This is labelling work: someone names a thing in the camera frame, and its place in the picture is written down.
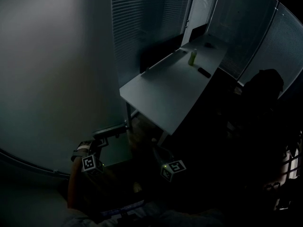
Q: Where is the black door handle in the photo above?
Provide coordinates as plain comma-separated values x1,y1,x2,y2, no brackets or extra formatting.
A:
92,125,129,140

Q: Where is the person's left forearm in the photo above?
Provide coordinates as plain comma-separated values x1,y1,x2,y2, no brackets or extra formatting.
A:
67,157,86,210

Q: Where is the black remote control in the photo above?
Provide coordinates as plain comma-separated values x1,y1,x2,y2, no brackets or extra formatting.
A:
197,67,212,79

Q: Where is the white table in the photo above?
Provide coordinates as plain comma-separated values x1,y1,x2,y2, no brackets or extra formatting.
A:
119,33,228,147

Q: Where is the bright gridded window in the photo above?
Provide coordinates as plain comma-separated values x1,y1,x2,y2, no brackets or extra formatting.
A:
274,145,303,210

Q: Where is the person's right shoe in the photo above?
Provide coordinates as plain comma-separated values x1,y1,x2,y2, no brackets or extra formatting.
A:
132,181,143,194

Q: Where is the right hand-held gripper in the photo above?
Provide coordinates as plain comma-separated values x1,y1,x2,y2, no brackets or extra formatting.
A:
152,146,187,182

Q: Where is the white door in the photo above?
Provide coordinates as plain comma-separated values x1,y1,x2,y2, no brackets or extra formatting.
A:
0,0,134,176

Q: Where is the person's grey shirt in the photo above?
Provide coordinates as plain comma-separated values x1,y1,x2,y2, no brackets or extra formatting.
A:
61,199,227,227

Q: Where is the glass partition with blinds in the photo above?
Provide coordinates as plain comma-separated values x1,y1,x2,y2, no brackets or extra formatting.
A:
207,0,278,80
238,3,303,100
111,0,194,86
188,0,222,43

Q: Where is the green bottle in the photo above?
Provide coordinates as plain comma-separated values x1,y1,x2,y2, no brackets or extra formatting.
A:
187,48,198,66

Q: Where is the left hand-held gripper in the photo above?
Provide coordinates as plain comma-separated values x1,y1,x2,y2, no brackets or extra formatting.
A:
71,137,110,178

